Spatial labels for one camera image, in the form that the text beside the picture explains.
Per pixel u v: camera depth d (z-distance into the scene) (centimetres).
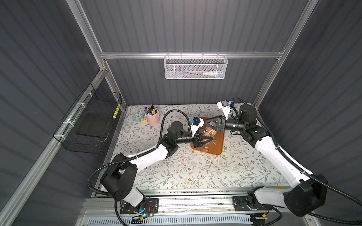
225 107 63
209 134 68
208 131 70
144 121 111
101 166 40
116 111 82
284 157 46
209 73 91
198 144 66
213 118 63
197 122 64
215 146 96
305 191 38
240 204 73
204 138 70
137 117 111
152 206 72
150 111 101
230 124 62
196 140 65
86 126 72
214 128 64
